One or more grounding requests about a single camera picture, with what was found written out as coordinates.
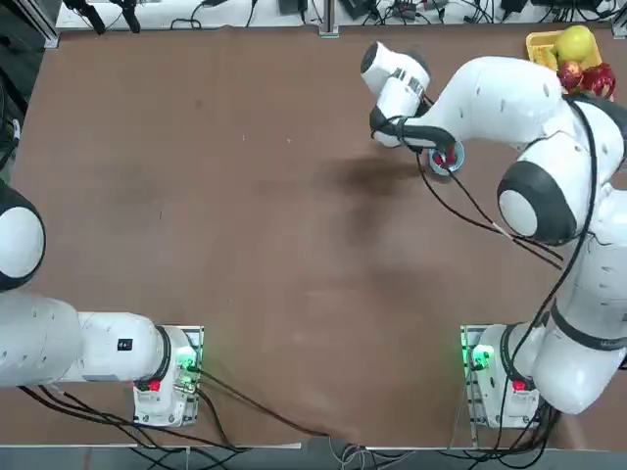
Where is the light blue bowl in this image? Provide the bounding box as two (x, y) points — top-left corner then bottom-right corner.
(426, 141), (465, 176)

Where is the black stand leg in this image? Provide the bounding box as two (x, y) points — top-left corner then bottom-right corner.
(62, 0), (107, 35)
(113, 0), (142, 34)

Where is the yellow plastic tray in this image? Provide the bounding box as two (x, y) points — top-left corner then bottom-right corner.
(525, 28), (604, 70)

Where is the red apple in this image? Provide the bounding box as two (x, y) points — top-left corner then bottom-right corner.
(557, 61), (585, 89)

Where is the large yellow-green apple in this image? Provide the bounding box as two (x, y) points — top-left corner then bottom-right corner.
(553, 24), (595, 63)

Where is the pink dragon fruit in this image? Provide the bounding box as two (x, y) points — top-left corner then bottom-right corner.
(577, 62), (617, 102)

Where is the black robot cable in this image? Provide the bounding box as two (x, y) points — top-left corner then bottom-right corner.
(416, 149), (562, 270)
(506, 95), (600, 393)
(448, 168), (563, 260)

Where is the dark braided cable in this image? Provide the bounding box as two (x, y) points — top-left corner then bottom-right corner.
(198, 369), (366, 442)

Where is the aluminium frame post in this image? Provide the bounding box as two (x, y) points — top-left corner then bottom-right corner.
(610, 0), (627, 38)
(9, 0), (61, 49)
(318, 0), (341, 38)

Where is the white cable bundle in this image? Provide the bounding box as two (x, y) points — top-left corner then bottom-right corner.
(327, 437), (381, 469)

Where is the black coiled cable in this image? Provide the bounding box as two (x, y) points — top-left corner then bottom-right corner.
(169, 0), (207, 30)

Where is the black base cable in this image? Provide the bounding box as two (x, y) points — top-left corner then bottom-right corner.
(17, 384), (254, 451)
(450, 395), (565, 464)

